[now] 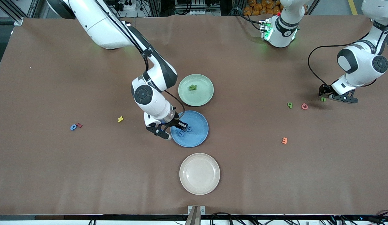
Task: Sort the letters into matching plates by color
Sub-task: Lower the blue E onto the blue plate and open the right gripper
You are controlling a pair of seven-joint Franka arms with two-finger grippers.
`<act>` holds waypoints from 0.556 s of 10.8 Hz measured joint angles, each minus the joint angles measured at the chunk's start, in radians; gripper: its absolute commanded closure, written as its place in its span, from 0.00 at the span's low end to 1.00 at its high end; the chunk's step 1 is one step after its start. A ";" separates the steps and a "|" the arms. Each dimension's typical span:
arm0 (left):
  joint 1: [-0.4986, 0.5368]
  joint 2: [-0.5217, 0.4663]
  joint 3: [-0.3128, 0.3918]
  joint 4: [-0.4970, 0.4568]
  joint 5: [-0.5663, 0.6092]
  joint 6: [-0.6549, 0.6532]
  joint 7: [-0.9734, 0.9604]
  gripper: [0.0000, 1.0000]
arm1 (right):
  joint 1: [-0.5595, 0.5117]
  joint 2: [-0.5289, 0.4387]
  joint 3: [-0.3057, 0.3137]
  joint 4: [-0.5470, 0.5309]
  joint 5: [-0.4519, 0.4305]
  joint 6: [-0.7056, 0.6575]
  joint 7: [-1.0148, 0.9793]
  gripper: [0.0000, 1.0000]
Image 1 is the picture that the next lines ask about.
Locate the aluminium frame post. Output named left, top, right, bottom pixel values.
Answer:
left=0, top=0, right=24, bottom=26

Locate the white power strip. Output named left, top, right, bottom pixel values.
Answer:
left=114, top=0, right=137, bottom=12

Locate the bag of orange fruit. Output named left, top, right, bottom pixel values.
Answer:
left=243, top=0, right=283, bottom=17

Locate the beige plate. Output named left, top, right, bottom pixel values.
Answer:
left=179, top=152, right=221, bottom=196

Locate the black cable bundle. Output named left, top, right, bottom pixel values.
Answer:
left=209, top=212, right=388, bottom=225

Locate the pale green plate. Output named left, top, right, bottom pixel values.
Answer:
left=178, top=74, right=214, bottom=107

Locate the blue plate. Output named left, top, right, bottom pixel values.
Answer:
left=170, top=110, right=209, bottom=148

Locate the black table edge rail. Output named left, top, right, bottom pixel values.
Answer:
left=0, top=214, right=388, bottom=221

